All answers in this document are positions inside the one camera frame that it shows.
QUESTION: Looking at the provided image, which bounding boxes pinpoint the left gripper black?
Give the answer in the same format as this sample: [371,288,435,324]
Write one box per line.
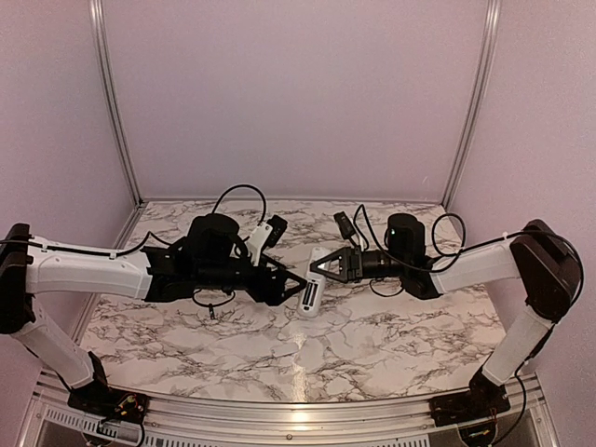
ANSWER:
[196,252,308,305]

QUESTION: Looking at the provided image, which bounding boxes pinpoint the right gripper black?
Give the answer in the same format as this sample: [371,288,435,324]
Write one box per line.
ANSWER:
[311,244,409,283]

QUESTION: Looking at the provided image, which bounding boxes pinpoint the white remote control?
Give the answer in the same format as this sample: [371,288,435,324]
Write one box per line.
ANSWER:
[297,246,331,318]

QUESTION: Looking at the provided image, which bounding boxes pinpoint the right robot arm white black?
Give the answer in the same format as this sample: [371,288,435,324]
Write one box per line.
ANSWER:
[309,213,585,417]

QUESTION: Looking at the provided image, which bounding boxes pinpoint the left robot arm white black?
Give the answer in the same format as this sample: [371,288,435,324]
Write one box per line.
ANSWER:
[1,212,306,414]

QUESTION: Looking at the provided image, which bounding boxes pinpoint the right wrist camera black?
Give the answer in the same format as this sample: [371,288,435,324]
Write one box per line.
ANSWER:
[333,211,370,251]

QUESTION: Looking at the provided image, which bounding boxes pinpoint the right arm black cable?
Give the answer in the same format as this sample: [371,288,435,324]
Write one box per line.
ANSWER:
[353,203,586,299]

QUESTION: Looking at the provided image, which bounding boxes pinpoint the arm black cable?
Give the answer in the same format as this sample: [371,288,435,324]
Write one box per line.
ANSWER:
[0,184,269,308]
[353,203,586,299]

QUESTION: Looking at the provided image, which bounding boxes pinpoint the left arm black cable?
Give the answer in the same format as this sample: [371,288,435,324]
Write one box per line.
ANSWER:
[0,184,269,308]

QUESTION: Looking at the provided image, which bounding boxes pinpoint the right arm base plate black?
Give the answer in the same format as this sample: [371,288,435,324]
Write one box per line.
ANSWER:
[429,390,511,427]

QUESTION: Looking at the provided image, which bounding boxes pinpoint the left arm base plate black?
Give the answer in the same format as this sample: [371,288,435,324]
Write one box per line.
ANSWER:
[68,352,149,424]

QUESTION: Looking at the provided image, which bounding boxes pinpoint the front aluminium rail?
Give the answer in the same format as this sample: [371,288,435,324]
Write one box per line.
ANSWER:
[17,371,560,446]

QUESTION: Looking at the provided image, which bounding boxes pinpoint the right aluminium frame post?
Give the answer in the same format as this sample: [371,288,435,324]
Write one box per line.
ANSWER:
[441,0,502,210]

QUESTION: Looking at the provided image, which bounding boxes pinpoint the aluminium frame post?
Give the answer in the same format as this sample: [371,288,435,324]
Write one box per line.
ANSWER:
[88,0,143,207]
[441,0,502,210]

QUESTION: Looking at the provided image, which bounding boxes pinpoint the left aluminium frame post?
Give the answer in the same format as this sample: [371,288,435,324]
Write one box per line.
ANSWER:
[88,0,143,207]

